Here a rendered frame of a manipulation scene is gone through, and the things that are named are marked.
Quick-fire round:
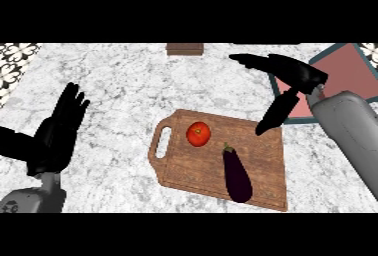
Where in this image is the brown wooden cutting board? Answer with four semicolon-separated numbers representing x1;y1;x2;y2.
147;108;289;213

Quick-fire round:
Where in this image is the pink box with teal rim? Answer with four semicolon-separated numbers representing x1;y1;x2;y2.
269;43;378;125

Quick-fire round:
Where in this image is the small brown wooden block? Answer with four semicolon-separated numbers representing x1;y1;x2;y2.
165;43;205;57

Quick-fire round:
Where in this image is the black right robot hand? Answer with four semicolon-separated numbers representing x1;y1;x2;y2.
227;53;329;137

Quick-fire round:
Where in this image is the dark purple eggplant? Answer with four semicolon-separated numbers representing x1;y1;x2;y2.
221;142;254;204

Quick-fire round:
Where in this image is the red tomato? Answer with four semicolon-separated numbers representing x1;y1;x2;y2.
184;121;212;147

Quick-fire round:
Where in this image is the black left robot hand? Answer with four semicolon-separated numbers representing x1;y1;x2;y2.
0;82;91;178

